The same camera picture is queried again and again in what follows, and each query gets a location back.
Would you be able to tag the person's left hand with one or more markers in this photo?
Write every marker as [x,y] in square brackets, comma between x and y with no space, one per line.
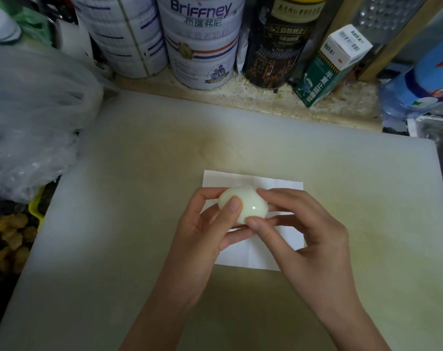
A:
[192,259]

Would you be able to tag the green plastic bag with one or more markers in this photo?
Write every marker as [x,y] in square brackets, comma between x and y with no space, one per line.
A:
[35,21]

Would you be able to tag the white tin purple band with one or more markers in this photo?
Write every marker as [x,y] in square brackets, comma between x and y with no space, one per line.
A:
[203,51]

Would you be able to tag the small white cap bottle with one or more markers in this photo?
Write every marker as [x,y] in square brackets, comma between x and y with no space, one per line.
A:
[2,25]

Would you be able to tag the beige egg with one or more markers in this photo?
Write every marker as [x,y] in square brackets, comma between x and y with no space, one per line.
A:
[247,202]

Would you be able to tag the yellow green basket rim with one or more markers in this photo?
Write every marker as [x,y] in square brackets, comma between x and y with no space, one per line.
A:
[36,212]

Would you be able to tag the blue plastic bottle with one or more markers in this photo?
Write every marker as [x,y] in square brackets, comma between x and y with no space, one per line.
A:
[419,87]

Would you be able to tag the dark tin yellow lid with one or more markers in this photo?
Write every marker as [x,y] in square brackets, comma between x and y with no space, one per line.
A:
[272,51]

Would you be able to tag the green white small carton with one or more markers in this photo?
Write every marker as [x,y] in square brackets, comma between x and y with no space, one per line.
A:
[316,80]

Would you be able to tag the metal grater wooden frame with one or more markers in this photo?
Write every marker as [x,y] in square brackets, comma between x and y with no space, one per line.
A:
[386,18]

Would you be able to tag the white tape roll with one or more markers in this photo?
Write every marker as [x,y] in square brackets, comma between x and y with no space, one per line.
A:
[73,38]

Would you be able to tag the white plastic cutting board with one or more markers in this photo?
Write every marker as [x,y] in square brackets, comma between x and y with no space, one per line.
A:
[371,179]

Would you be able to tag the person's right hand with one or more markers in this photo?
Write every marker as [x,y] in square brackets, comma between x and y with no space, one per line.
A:
[316,259]

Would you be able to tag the white foil pouch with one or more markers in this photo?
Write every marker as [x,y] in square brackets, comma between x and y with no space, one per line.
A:
[242,54]

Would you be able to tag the pile of yellow dried fruits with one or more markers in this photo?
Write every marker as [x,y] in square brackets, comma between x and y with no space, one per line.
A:
[13,241]

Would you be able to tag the white purple tin gold lid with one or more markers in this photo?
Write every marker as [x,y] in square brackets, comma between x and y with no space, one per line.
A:
[126,40]

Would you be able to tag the white paper sheet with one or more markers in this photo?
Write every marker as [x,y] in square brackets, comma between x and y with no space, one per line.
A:
[250,257]

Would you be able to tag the person's left forearm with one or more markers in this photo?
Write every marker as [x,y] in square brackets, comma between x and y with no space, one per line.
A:
[155,325]

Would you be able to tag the crumpled translucent plastic bag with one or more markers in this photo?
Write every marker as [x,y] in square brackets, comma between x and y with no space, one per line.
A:
[35,116]

